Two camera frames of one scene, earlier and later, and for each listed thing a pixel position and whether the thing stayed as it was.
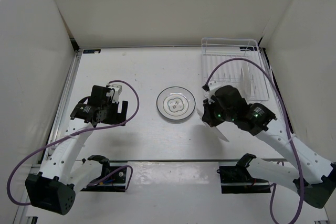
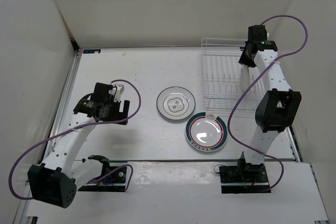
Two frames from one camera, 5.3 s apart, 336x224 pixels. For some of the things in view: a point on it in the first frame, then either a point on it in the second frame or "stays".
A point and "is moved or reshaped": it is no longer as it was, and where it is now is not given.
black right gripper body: [216, 115] -> [245, 60]
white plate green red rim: [213, 128] is moved or reshaped
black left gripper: [117, 117] stays
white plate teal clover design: [175, 103] stays
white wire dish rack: [247, 75] stays
